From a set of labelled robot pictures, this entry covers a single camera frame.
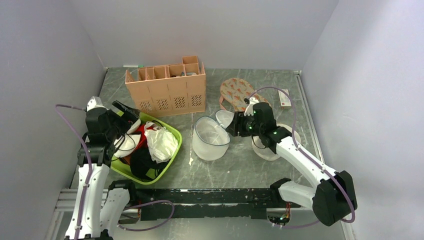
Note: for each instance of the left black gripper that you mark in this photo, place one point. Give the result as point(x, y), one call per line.
point(126, 122)

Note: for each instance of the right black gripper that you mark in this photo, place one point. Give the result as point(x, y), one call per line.
point(237, 124)

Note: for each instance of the white round mesh laundry bag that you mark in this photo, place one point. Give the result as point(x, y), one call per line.
point(210, 141)

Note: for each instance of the white bra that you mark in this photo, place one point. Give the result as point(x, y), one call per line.
point(162, 144)

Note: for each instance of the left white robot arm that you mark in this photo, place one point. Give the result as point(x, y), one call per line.
point(93, 217)

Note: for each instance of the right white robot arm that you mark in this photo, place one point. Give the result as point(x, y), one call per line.
point(321, 177)

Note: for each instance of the orange plastic organizer box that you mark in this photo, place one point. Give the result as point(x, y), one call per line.
point(169, 89)

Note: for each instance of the black garment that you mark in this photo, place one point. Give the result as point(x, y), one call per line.
point(143, 166)

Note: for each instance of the green white marker pen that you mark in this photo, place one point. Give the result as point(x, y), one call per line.
point(132, 66)

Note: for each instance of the small white red box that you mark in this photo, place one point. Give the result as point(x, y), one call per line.
point(284, 99)

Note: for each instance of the green plastic basin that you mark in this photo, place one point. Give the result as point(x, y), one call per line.
point(121, 165)

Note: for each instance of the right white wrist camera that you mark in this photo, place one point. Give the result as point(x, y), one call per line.
point(250, 103)

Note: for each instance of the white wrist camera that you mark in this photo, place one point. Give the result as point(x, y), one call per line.
point(93, 103)
point(250, 103)

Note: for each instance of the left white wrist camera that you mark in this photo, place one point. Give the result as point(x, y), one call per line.
point(93, 103)

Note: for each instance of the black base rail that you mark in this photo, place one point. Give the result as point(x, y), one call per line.
point(164, 208)

